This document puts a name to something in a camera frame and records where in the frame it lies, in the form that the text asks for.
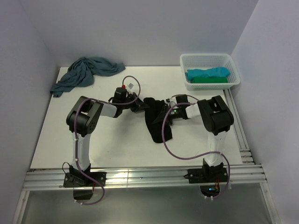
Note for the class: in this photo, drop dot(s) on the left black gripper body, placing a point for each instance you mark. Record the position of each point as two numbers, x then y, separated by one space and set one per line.
131 98

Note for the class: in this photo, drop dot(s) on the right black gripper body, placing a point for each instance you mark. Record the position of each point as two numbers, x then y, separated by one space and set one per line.
175 113

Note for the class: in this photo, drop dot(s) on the black t shirt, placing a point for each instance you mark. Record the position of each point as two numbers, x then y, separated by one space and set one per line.
154 118

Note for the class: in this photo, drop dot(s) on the white plastic basket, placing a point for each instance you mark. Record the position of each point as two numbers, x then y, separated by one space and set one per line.
207 61

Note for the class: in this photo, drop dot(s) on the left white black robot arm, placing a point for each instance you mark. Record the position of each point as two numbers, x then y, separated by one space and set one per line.
82 121

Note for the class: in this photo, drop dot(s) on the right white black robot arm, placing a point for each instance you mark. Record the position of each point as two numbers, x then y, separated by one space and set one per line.
217 120

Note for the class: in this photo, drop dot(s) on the rolled green t shirt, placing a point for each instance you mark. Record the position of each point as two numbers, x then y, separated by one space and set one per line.
209 80

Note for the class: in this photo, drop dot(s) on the rolled turquoise t shirt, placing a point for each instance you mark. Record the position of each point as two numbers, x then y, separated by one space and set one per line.
212 72

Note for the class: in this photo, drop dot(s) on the grey blue crumpled t shirt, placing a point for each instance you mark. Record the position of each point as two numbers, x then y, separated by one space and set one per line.
81 74

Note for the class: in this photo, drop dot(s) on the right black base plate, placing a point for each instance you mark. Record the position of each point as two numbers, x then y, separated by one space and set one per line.
206 174

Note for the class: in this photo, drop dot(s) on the aluminium rail frame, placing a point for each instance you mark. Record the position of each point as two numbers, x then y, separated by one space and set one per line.
145 184

